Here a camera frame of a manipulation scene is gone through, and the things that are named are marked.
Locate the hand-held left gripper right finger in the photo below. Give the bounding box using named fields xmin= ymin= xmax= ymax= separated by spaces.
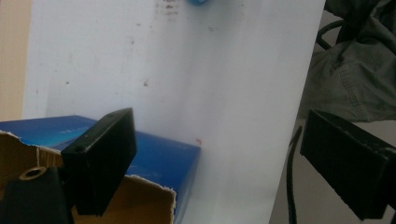
xmin=299 ymin=109 xmax=396 ymax=221

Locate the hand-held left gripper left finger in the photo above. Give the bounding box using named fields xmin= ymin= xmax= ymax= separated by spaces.
xmin=60 ymin=107 xmax=138 ymax=217

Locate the blue cardboard box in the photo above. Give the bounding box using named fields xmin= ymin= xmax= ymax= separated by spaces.
xmin=0 ymin=115 xmax=202 ymax=224

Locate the grey-green cloth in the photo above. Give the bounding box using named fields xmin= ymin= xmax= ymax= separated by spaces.
xmin=297 ymin=0 xmax=396 ymax=123

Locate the black cable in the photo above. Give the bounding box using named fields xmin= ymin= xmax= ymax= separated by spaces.
xmin=286 ymin=125 xmax=304 ymax=224

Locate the black metal chair frame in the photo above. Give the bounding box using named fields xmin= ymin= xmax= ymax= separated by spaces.
xmin=315 ymin=19 xmax=346 ymax=51

